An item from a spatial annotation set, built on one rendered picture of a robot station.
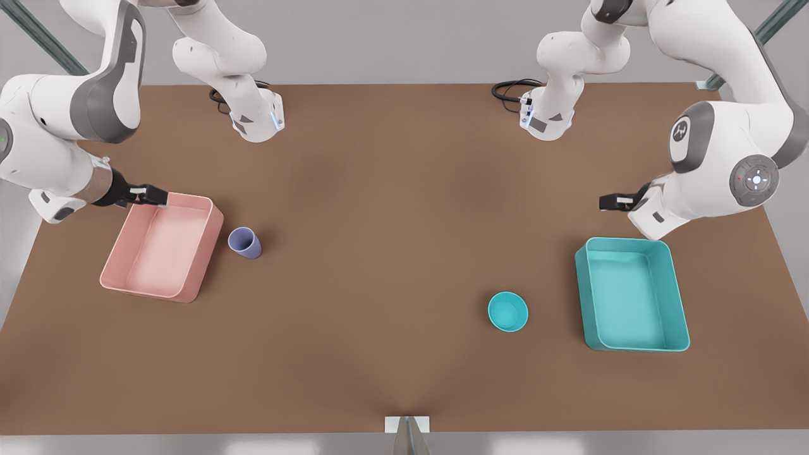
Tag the purple cup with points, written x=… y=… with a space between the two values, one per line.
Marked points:
x=244 y=242

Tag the silver frame post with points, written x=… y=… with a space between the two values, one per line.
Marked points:
x=407 y=435
x=41 y=35
x=752 y=41

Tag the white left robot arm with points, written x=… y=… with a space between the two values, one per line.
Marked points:
x=727 y=136

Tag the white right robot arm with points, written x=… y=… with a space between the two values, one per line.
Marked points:
x=57 y=107

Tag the pink rectangular box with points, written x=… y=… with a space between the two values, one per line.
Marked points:
x=161 y=248

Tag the teal rectangular box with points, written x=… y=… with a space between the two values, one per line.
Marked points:
x=632 y=296

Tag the teal bowl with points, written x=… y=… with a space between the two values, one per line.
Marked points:
x=507 y=311

